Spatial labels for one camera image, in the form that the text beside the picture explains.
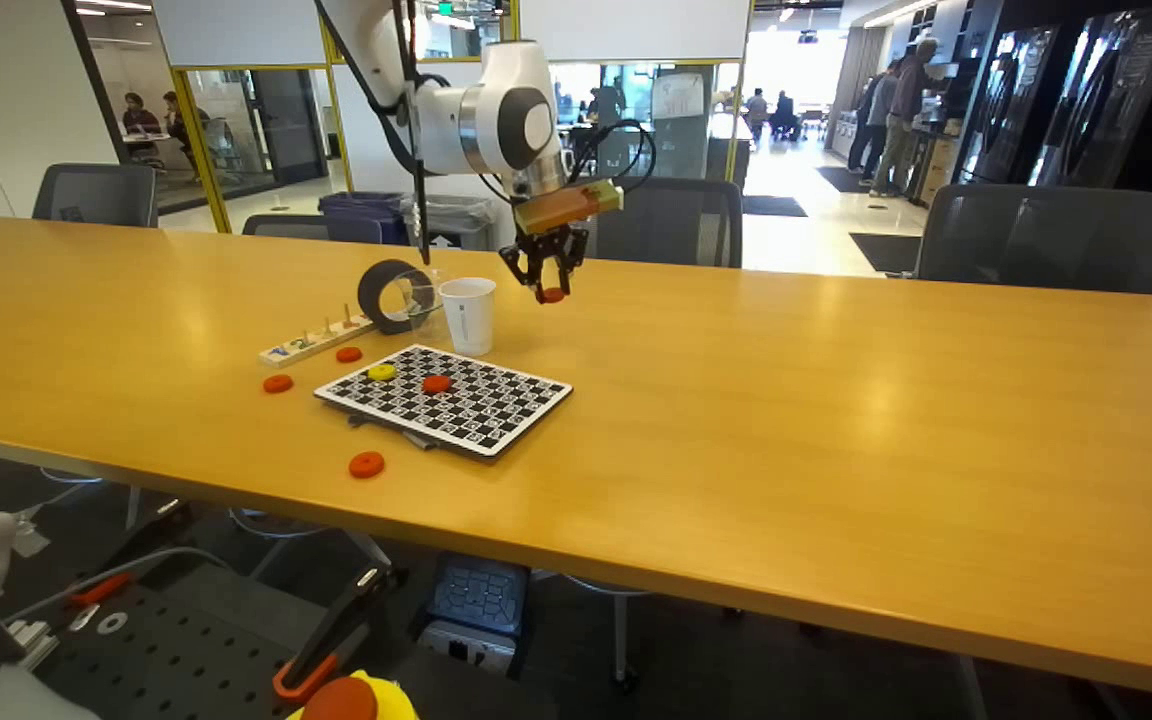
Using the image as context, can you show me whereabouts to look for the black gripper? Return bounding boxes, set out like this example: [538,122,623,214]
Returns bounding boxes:
[499,214,597,303]

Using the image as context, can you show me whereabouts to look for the grey bin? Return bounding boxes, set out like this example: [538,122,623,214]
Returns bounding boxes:
[401,193,508,256]

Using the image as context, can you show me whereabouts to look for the grey mesh office chair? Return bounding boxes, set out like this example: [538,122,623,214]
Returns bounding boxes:
[545,175,750,270]
[30,160,164,231]
[915,181,1152,299]

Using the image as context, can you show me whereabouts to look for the black white marker board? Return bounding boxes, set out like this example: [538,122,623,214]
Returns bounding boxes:
[311,338,575,465]

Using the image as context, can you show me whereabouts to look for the black tape roll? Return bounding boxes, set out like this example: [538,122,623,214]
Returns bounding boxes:
[357,256,439,337]

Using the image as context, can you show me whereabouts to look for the small dark floor mat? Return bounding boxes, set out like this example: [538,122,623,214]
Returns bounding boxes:
[741,193,808,221]

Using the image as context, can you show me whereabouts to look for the wooden number puzzle board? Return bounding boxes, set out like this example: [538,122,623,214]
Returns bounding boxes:
[257,312,376,366]

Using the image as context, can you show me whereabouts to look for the distant walking person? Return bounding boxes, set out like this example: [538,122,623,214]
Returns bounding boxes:
[768,90,806,149]
[744,83,772,143]

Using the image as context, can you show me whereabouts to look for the low dark chair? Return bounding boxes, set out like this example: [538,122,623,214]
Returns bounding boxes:
[242,212,331,245]

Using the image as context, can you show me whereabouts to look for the large dark floor mat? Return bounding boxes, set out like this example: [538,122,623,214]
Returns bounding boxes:
[850,227,930,278]

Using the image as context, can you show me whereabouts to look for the grey blue floor box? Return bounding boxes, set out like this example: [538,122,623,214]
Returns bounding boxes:
[414,557,532,673]

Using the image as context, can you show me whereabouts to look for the standing person dark clothes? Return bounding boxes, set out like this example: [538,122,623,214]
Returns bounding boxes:
[853,64,900,193]
[890,35,954,195]

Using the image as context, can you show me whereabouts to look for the black orange clamp tool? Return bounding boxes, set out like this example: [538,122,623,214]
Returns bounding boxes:
[267,562,391,706]

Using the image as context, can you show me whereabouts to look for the yellow red emergency stop button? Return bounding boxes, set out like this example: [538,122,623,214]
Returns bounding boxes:
[290,666,423,720]

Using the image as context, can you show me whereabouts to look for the black glass door refrigerators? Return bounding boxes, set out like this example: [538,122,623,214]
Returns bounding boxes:
[954,0,1152,193]

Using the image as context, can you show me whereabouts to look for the tan wrist camera box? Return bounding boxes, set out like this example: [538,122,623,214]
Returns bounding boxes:
[516,181,627,241]

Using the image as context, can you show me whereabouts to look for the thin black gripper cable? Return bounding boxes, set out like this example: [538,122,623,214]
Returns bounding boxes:
[574,115,661,193]

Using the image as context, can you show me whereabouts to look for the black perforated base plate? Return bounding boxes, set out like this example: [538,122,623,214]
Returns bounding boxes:
[33,557,341,720]

